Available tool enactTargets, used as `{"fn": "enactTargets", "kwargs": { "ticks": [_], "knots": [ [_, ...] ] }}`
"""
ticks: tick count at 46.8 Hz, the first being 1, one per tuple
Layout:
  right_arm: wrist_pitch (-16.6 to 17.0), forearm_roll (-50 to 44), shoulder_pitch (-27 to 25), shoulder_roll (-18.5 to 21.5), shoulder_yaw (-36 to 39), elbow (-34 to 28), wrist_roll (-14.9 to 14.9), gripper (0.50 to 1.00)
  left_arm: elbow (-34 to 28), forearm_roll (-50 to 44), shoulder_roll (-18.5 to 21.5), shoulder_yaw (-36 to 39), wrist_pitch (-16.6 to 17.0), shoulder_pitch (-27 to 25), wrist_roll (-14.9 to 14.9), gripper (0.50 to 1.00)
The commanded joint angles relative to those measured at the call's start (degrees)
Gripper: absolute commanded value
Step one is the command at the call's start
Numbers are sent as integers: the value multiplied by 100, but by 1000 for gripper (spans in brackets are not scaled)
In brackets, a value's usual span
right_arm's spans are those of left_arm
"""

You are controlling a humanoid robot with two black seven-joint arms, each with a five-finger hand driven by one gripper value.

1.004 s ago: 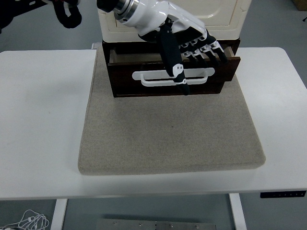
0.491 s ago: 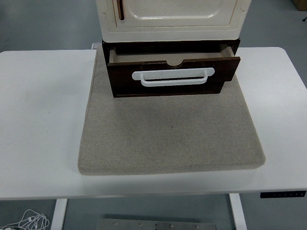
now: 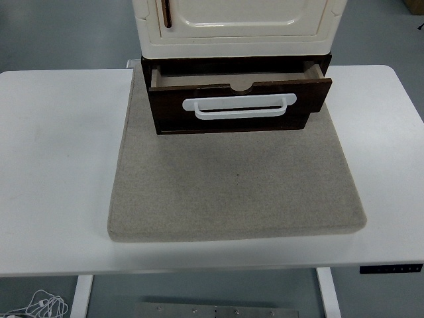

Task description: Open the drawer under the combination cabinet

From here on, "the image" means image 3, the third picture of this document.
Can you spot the dark wooden drawer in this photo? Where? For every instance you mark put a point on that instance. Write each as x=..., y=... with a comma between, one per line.
x=165, y=102

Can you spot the cardboard box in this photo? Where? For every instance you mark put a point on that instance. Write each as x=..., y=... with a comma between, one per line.
x=415, y=6

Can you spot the black table control panel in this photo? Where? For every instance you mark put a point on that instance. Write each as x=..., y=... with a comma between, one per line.
x=391, y=269

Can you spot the white table leg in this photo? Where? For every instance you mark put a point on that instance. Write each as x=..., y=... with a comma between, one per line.
x=81, y=295
x=329, y=295

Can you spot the dark wooden drawer case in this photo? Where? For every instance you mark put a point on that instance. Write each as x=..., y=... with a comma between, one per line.
x=232, y=128

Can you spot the clear plastic bracket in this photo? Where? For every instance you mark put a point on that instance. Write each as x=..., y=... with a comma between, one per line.
x=130, y=63

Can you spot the beige fabric mat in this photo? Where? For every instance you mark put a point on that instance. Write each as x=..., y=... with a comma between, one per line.
x=232, y=185

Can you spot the cream cabinet door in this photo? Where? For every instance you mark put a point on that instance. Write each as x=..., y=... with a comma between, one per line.
x=245, y=13

